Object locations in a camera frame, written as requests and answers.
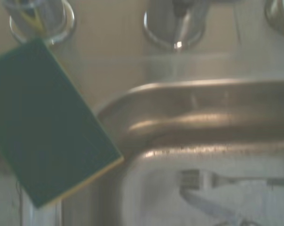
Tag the chrome gooseneck faucet spout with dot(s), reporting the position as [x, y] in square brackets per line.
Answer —
[45, 21]

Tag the metal table knife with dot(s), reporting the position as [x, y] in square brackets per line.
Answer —
[210, 207]

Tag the stainless steel double sink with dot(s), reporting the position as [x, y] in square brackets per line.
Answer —
[203, 113]

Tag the metal fork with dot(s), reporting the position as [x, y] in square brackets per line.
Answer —
[191, 180]

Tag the green and yellow sponge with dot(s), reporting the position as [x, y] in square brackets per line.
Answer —
[50, 122]

